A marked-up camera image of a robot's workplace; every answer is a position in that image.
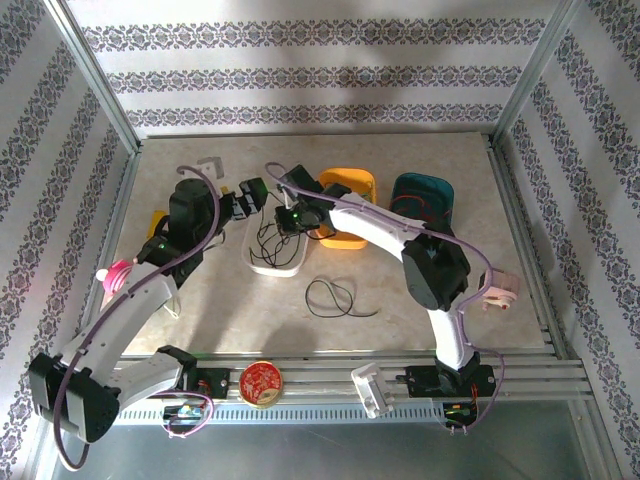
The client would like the black cable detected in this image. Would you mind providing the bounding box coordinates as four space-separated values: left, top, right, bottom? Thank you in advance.
264 230 303 268
249 222 282 268
304 277 358 320
324 281 381 319

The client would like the yellow plastic object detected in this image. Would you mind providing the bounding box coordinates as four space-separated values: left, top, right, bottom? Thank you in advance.
148 209 171 241

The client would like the orange plastic bin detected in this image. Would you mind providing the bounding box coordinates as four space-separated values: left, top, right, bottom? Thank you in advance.
305 166 380 251

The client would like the white plastic bin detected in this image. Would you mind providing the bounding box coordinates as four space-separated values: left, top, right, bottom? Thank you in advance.
240 213 309 278

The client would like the pink ribbed spool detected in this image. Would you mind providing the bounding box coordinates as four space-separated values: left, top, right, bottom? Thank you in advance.
95 257 135 297

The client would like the teal plastic bin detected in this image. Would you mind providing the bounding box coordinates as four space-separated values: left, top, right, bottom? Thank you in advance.
389 171 456 237

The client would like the red round tin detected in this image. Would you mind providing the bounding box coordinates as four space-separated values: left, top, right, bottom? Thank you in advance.
237 361 284 410

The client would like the pale pink plastic object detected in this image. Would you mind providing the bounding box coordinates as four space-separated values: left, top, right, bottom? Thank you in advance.
478 268 522 314

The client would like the small circuit board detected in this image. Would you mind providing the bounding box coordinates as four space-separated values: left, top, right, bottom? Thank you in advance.
443 401 480 422
161 404 207 422

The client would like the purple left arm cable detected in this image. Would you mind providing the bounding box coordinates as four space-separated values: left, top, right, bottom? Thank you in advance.
51 164 222 472

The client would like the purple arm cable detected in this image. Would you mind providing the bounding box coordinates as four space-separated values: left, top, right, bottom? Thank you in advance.
51 164 222 472
264 160 507 437

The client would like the red cable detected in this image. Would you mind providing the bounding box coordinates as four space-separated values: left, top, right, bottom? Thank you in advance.
390 195 432 211
421 201 452 223

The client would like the aluminium frame rail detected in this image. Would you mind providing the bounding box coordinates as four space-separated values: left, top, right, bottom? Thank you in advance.
115 348 594 402

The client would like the aluminium frame post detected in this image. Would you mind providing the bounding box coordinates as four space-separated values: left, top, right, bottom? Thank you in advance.
42 0 143 157
491 0 584 145

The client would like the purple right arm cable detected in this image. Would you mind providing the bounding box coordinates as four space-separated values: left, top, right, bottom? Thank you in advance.
264 160 507 437

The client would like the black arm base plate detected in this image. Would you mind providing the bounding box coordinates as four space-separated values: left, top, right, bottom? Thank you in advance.
192 366 233 400
403 364 504 400

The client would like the white plastic bracket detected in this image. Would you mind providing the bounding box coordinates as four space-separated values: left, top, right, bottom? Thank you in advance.
350 362 395 419

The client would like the slotted grey cable duct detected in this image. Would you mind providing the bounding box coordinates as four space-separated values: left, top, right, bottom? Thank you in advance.
115 401 452 427

